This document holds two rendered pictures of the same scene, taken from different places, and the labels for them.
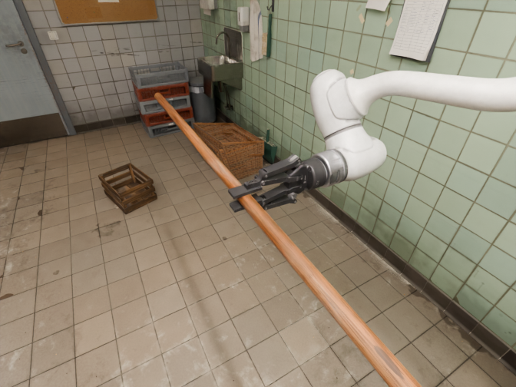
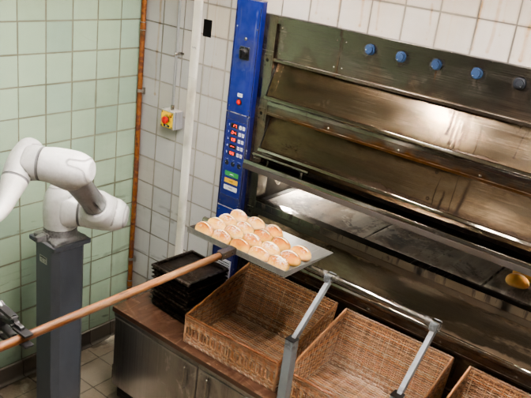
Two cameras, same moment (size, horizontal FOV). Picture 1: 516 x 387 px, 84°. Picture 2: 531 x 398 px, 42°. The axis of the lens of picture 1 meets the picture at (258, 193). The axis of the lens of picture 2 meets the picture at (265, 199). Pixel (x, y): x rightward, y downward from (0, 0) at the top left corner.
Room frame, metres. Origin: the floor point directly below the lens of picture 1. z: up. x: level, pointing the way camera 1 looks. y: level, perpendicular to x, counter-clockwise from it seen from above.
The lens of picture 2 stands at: (0.64, 1.96, 2.45)
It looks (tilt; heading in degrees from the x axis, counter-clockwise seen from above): 21 degrees down; 245
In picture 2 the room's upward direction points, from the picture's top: 7 degrees clockwise
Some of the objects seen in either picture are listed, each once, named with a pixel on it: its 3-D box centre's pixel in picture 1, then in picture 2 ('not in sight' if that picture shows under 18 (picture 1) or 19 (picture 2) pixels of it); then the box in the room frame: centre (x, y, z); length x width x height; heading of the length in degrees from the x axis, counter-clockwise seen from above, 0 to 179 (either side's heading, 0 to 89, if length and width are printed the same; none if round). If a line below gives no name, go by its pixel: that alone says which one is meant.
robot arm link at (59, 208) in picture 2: not in sight; (62, 204); (0.25, -1.08, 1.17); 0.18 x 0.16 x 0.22; 152
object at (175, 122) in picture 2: not in sight; (171, 118); (-0.37, -1.51, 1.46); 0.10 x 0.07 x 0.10; 119
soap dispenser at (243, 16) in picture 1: (243, 19); not in sight; (3.13, 0.14, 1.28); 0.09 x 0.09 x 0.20; 29
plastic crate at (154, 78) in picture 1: (159, 74); not in sight; (3.56, 1.17, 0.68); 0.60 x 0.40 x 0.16; 119
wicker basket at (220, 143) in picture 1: (228, 138); not in sight; (2.57, 0.29, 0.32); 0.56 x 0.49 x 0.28; 37
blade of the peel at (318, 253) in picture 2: not in sight; (260, 239); (-0.53, -0.54, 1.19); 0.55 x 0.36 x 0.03; 119
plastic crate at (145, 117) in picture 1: (165, 110); not in sight; (3.56, 1.18, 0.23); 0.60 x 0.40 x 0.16; 119
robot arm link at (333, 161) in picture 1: (325, 169); not in sight; (0.62, -0.17, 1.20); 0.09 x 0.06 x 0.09; 29
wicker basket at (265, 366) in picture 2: not in sight; (260, 321); (-0.61, -0.61, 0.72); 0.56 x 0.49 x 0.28; 121
